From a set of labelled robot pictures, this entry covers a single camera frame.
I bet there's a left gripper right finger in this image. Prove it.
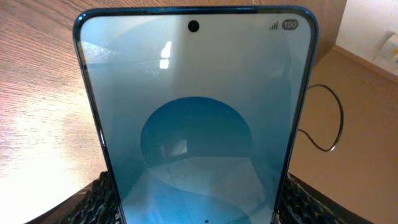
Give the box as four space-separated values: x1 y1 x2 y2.
277 173 372 224

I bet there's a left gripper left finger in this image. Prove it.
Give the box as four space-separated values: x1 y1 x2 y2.
30 171 120 224

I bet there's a black charger cable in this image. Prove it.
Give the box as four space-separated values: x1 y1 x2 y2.
297 83 345 152

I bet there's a blue Galaxy smartphone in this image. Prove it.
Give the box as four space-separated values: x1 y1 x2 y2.
73 6 318 223

